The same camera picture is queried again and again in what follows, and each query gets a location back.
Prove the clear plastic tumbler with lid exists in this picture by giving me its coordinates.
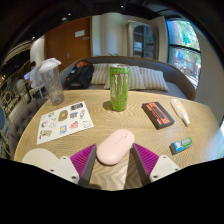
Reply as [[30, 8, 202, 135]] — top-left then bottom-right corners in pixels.
[[38, 57, 65, 106]]

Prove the green drink can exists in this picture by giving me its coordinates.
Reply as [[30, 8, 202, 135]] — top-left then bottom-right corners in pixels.
[[109, 63, 131, 112]]

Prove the grey tufted chair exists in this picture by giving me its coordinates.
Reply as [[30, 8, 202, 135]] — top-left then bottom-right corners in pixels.
[[7, 98, 48, 158]]

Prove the grey glass-door cabinet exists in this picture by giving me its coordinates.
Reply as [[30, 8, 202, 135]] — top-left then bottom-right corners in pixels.
[[125, 20, 160, 61]]

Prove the black-framed window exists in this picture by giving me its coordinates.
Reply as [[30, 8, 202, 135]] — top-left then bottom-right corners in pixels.
[[165, 18, 202, 89]]

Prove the person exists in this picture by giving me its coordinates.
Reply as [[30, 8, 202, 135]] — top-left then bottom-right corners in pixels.
[[28, 60, 40, 88]]

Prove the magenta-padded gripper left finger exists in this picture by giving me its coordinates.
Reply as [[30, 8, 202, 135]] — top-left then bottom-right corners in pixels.
[[47, 143, 98, 188]]

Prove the black and orange flat box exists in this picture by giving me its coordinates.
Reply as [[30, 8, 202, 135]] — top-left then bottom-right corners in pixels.
[[141, 101, 176, 130]]

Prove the black backpack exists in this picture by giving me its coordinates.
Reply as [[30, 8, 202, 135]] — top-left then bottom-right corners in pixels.
[[64, 59, 95, 90]]

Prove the grey curved sofa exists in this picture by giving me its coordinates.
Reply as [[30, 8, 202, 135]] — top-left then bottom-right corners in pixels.
[[59, 55, 198, 102]]

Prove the white round mouse pad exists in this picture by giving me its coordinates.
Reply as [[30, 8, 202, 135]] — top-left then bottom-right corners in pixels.
[[21, 147, 60, 171]]

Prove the white paper door sign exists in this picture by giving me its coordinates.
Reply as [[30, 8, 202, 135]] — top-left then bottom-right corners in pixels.
[[74, 29, 86, 38]]

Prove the pink computer mouse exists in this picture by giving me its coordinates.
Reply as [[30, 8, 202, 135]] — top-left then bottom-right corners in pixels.
[[96, 128, 136, 166]]

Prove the brown wooden door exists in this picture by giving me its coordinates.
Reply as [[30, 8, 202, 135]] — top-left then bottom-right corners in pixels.
[[44, 16, 93, 73]]

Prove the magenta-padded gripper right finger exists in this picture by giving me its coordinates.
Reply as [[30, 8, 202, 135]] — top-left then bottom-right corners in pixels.
[[131, 142, 181, 187]]

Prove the white sticker sheet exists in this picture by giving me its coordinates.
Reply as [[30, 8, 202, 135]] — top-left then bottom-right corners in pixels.
[[36, 100, 95, 145]]

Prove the white squeeze tube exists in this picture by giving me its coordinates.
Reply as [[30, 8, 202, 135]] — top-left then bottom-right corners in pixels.
[[170, 98, 191, 127]]

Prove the green and blue gum pack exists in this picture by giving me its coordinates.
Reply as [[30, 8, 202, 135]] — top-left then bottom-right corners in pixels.
[[169, 136, 194, 156]]

